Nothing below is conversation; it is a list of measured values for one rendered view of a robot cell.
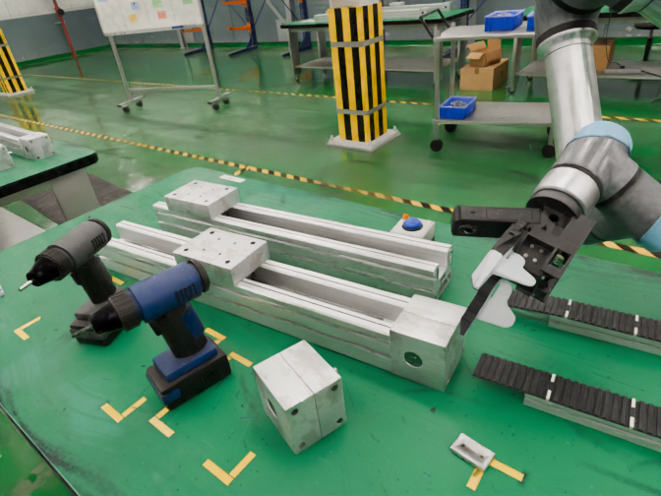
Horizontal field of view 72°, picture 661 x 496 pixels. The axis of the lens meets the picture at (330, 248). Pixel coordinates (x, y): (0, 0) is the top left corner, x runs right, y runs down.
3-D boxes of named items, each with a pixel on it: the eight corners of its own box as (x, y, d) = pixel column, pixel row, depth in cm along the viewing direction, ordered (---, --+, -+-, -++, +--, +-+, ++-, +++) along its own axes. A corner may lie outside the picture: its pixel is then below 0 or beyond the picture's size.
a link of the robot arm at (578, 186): (552, 158, 61) (537, 195, 68) (534, 181, 60) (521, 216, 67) (608, 182, 58) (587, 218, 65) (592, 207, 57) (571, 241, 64)
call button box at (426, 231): (435, 243, 108) (435, 220, 105) (419, 265, 101) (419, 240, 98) (403, 237, 112) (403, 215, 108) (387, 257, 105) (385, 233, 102)
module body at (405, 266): (450, 279, 95) (451, 244, 91) (433, 306, 88) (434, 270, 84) (188, 217, 135) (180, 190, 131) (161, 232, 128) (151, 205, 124)
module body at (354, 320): (414, 335, 82) (414, 297, 78) (390, 373, 75) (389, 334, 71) (135, 247, 122) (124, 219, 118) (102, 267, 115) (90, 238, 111)
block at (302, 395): (360, 413, 69) (355, 368, 64) (295, 456, 64) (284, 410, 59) (324, 374, 76) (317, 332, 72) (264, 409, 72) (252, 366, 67)
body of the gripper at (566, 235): (557, 281, 52) (603, 211, 56) (489, 245, 56) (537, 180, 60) (540, 308, 59) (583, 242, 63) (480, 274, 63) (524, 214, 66)
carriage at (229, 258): (272, 268, 96) (267, 240, 92) (237, 298, 88) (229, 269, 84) (217, 253, 103) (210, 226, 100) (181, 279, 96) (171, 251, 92)
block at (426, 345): (468, 341, 79) (471, 298, 74) (444, 392, 71) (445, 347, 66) (420, 327, 84) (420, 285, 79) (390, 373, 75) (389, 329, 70)
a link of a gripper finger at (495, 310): (492, 355, 60) (529, 296, 58) (453, 330, 63) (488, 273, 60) (496, 350, 63) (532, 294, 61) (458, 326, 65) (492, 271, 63)
